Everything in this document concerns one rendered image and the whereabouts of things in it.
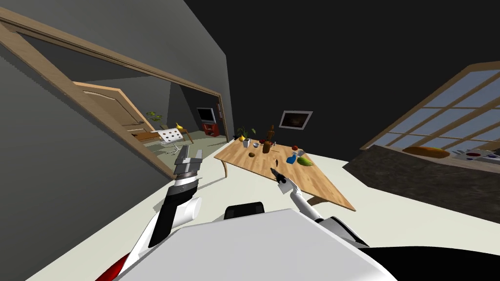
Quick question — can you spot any white dotted chair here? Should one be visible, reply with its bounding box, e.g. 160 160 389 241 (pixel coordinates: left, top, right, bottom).
150 127 185 156

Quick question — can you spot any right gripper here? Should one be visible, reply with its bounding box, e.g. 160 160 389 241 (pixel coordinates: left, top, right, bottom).
270 167 288 185

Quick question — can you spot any brown bottle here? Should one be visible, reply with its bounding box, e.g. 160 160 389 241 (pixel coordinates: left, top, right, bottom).
262 125 275 155

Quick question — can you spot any television on red stand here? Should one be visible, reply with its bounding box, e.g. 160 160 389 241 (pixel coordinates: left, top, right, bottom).
196 107 221 138

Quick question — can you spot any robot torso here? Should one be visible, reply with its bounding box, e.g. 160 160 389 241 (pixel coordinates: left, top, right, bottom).
115 201 397 281

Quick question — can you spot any potted plant in white pot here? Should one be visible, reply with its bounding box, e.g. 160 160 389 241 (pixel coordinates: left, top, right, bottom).
236 126 257 149

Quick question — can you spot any dark counter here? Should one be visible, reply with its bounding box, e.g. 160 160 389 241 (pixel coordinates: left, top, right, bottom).
342 144 500 225

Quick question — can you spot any brown bread loaf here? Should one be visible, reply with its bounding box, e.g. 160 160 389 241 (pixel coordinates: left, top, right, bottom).
402 146 451 159

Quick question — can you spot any wooden framed window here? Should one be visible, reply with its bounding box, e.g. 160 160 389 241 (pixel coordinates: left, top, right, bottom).
359 60 500 158

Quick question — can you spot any green house plant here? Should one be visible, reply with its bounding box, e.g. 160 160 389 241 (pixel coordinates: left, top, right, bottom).
146 111 165 130

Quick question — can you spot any framed picture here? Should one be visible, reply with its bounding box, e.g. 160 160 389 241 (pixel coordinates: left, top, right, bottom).
279 110 313 131

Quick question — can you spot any wooden side table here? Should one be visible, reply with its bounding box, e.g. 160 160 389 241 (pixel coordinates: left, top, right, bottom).
132 128 195 145

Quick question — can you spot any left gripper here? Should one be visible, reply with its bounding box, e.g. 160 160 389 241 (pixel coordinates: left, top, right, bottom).
173 144 204 178

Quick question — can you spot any wooden door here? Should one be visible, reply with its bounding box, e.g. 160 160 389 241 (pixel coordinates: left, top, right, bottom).
72 80 157 143

